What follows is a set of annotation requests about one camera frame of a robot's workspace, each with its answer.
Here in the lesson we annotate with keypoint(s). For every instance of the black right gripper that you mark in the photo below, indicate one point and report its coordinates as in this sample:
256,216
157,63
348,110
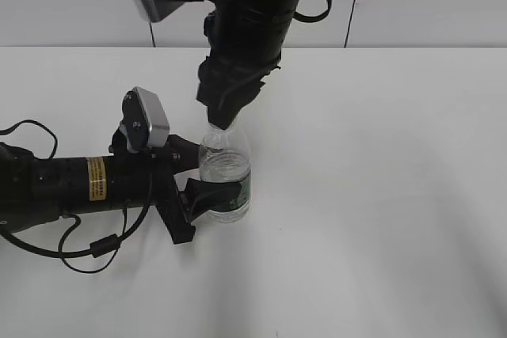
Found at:
230,80

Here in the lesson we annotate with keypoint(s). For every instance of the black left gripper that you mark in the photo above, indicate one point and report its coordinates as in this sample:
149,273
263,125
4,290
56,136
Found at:
146,179

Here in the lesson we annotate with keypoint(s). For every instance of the clear cestbon water bottle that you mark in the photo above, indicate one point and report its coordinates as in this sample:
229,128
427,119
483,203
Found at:
224,156

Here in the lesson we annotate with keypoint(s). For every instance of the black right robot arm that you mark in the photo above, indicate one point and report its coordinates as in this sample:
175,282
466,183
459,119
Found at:
246,38

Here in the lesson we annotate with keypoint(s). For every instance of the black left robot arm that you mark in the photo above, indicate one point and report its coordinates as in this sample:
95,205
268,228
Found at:
34,192

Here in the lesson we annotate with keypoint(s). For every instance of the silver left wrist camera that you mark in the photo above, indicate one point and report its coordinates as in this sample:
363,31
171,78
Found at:
144,124

